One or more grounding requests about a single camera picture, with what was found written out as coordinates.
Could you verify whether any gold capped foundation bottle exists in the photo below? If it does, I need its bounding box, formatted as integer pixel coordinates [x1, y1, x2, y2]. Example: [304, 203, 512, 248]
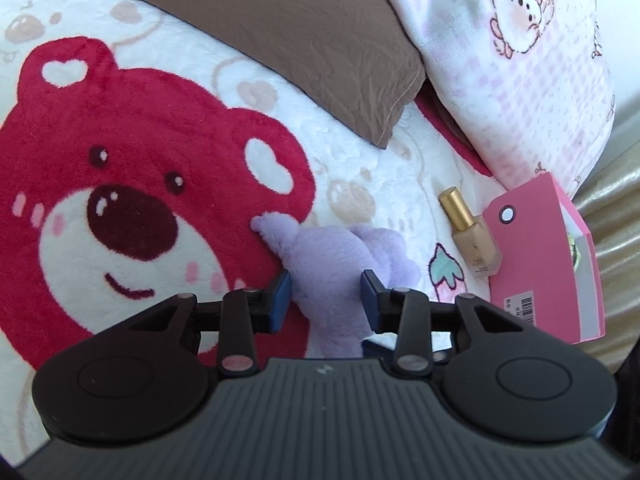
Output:
[438, 186, 503, 279]

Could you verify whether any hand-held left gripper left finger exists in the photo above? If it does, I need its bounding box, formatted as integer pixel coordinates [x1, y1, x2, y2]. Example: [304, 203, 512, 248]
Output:
[127, 268, 293, 379]

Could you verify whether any gold shiny fabric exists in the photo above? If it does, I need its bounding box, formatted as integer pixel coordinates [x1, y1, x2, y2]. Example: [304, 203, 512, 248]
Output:
[572, 141, 640, 372]

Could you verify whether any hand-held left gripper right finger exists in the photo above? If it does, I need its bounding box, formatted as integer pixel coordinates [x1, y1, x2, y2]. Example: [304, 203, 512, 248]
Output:
[360, 269, 526, 376]

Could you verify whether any pink box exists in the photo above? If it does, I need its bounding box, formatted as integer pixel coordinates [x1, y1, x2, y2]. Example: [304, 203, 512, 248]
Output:
[482, 172, 607, 345]

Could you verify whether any pink white checked pillow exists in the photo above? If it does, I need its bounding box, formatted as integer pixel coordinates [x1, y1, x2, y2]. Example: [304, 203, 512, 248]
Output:
[371, 0, 617, 197]

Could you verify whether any red bear printed blanket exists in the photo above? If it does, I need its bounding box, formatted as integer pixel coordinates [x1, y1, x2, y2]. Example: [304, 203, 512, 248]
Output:
[0, 0, 506, 463]

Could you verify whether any purple plush toy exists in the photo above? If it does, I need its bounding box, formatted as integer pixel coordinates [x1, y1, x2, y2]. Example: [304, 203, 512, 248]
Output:
[251, 212, 423, 359]

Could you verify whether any brown pillow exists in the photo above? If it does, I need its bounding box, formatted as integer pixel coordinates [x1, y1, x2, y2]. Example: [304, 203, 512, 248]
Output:
[67, 0, 427, 150]

